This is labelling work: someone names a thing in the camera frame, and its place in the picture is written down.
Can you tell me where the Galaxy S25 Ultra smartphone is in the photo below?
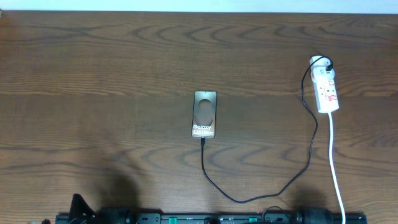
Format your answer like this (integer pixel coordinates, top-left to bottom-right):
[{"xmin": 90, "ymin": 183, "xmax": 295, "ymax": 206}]
[{"xmin": 192, "ymin": 91, "xmax": 217, "ymax": 138}]

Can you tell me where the black USB charging cable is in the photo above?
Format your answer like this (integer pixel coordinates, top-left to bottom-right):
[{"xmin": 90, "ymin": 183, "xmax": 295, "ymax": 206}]
[{"xmin": 200, "ymin": 55, "xmax": 335, "ymax": 204}]

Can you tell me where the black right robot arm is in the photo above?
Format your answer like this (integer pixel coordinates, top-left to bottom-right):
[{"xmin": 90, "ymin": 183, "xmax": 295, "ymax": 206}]
[{"xmin": 294, "ymin": 208, "xmax": 334, "ymax": 224}]

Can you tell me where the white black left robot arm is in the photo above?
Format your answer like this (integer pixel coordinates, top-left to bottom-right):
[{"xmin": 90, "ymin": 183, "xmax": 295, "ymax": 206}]
[{"xmin": 68, "ymin": 194, "xmax": 137, "ymax": 224}]

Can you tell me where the white power strip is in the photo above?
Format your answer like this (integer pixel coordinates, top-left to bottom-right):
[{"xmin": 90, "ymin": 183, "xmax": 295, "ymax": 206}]
[{"xmin": 310, "ymin": 55, "xmax": 340, "ymax": 114}]

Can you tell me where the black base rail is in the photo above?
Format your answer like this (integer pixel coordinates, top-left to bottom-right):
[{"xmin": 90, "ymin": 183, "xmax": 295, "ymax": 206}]
[{"xmin": 55, "ymin": 212, "xmax": 368, "ymax": 224}]

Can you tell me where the white power strip cord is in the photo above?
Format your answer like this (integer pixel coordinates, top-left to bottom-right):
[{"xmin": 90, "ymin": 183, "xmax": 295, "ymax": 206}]
[{"xmin": 328, "ymin": 112, "xmax": 346, "ymax": 224}]

